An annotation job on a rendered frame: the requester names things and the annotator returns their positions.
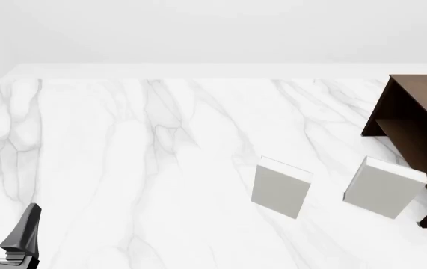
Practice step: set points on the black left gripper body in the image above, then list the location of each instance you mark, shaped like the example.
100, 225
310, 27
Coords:
7, 261

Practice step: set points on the dark brown wooden shelf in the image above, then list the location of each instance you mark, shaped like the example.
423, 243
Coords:
418, 126

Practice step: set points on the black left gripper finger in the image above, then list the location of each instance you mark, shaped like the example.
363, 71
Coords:
24, 233

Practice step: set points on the pale grey book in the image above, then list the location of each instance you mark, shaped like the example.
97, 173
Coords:
279, 192
381, 190

